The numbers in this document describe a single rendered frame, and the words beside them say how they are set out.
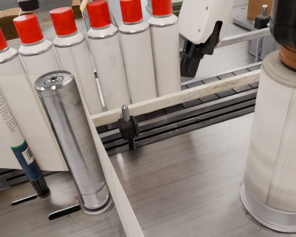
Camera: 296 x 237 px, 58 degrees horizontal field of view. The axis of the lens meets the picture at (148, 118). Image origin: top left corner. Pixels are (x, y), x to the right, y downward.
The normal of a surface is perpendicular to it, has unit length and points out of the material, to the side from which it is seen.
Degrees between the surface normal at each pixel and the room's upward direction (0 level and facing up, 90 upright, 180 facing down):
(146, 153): 0
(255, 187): 93
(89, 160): 90
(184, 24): 69
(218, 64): 0
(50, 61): 90
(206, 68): 0
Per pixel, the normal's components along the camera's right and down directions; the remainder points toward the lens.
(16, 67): 0.92, 0.15
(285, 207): -0.33, 0.59
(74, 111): 0.79, 0.29
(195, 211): -0.11, -0.80
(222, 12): 0.34, 0.48
